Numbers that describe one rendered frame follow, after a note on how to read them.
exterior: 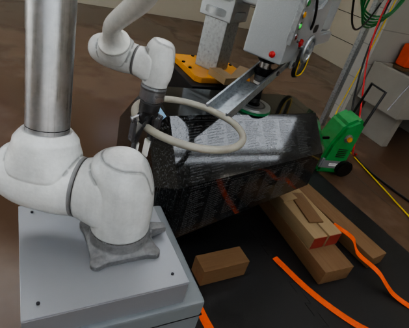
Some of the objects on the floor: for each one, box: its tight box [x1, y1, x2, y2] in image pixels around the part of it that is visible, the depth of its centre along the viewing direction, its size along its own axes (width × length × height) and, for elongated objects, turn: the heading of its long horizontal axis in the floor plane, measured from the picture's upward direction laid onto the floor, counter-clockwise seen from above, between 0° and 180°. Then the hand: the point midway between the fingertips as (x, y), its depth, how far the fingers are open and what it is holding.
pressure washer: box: [315, 82, 388, 176], centre depth 328 cm, size 35×35×87 cm
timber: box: [191, 247, 250, 286], centre depth 203 cm, size 30×12×12 cm, turn 96°
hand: (140, 148), depth 135 cm, fingers closed on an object, 4 cm apart
